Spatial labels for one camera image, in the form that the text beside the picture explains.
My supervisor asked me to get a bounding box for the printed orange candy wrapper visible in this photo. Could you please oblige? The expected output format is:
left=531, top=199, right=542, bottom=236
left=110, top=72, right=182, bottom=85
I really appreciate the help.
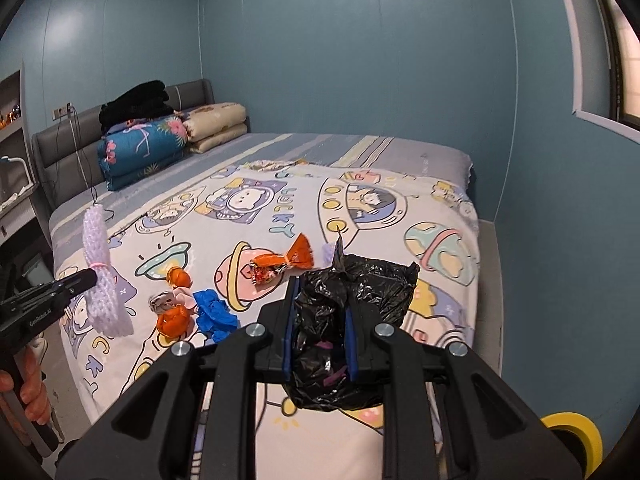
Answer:
left=250, top=254, right=291, bottom=286

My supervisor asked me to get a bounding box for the large black plastic bag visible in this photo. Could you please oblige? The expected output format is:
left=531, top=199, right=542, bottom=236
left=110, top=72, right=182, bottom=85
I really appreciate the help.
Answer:
left=285, top=235, right=421, bottom=411

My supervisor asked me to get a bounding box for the blue rubber glove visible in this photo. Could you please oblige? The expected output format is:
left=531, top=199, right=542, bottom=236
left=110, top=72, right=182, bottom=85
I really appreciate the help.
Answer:
left=192, top=289, right=242, bottom=343

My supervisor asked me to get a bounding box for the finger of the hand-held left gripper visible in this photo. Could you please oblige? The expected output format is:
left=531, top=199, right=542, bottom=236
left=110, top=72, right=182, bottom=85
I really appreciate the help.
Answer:
left=55, top=268, right=98, bottom=302

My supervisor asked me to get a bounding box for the bed with striped blue sheet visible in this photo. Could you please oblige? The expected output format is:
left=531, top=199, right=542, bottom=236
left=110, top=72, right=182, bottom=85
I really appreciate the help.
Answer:
left=31, top=79, right=482, bottom=480

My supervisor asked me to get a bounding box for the white foam net sleeve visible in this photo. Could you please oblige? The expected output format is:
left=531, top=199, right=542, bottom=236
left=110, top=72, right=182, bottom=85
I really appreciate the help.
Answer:
left=82, top=205, right=135, bottom=337

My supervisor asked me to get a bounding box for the folded blue floral quilt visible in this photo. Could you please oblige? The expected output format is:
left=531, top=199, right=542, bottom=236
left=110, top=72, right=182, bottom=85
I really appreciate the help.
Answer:
left=97, top=115, right=190, bottom=192

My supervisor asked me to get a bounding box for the white charging cable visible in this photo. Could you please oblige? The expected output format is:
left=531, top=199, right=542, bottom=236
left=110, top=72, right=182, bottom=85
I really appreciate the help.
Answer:
left=70, top=109, right=101, bottom=208

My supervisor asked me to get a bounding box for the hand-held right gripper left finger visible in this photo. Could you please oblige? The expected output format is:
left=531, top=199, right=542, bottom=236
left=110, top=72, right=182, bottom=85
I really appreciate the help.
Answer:
left=55, top=275, right=301, bottom=480

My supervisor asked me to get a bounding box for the pile of black clothes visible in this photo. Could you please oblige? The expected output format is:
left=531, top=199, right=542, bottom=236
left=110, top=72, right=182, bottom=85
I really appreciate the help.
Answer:
left=98, top=80, right=173, bottom=128

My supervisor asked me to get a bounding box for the large orange peel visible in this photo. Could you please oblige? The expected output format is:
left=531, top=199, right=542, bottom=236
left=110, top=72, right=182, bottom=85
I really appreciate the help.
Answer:
left=156, top=306, right=192, bottom=338

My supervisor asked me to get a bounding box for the person's left hand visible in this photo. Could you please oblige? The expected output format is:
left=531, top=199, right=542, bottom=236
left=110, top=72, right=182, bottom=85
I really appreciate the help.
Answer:
left=0, top=347, right=53, bottom=427

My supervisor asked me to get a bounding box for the folded beige quilt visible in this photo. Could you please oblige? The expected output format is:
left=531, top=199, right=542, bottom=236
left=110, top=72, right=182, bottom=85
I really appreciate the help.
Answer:
left=182, top=102, right=249, bottom=153

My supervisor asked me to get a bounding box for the plain orange candy wrapper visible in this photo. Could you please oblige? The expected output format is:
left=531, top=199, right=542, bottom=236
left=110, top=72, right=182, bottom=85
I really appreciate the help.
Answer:
left=286, top=232, right=314, bottom=271

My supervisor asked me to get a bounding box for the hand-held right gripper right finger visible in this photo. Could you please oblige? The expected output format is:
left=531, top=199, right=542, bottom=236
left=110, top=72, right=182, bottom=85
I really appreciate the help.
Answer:
left=344, top=306, right=583, bottom=480

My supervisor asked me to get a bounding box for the black bin with yellow rim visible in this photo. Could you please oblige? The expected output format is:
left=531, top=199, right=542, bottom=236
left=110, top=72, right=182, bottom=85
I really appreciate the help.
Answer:
left=540, top=411, right=604, bottom=473

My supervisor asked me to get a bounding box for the black charging cable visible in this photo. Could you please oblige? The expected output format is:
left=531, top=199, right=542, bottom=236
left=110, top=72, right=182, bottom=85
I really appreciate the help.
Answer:
left=89, top=185, right=151, bottom=233

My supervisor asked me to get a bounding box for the pale green waste bin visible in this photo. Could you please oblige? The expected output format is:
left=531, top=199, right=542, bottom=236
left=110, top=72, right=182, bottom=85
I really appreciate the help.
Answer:
left=22, top=252, right=56, bottom=286

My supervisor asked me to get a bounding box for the window with white frame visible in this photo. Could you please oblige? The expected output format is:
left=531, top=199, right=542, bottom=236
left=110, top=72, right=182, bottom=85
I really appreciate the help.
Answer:
left=550, top=0, right=640, bottom=133

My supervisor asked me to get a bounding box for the grey upholstered headboard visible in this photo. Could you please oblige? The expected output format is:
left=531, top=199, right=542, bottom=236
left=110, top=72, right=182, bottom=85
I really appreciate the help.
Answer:
left=31, top=79, right=251, bottom=196

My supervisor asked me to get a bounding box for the grey pink wrapper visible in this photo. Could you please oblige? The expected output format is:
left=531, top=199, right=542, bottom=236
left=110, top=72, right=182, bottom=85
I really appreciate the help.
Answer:
left=147, top=291, right=183, bottom=317

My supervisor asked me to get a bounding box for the white desk lamp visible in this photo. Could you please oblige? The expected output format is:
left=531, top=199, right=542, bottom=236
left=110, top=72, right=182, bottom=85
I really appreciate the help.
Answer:
left=0, top=156, right=31, bottom=186

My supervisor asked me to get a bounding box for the white shelf unit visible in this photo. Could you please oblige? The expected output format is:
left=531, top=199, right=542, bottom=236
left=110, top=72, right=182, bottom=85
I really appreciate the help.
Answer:
left=0, top=67, right=38, bottom=243

